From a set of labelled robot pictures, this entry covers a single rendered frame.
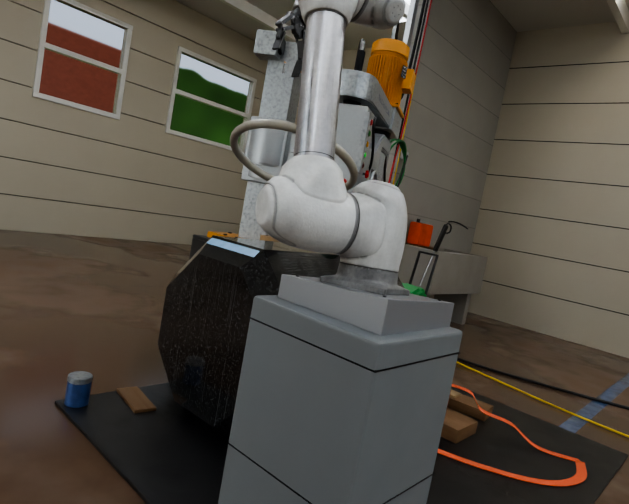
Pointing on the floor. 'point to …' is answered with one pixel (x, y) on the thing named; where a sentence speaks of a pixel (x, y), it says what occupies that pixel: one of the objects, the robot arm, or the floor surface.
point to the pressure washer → (413, 276)
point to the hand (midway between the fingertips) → (286, 60)
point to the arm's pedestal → (336, 410)
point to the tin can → (78, 389)
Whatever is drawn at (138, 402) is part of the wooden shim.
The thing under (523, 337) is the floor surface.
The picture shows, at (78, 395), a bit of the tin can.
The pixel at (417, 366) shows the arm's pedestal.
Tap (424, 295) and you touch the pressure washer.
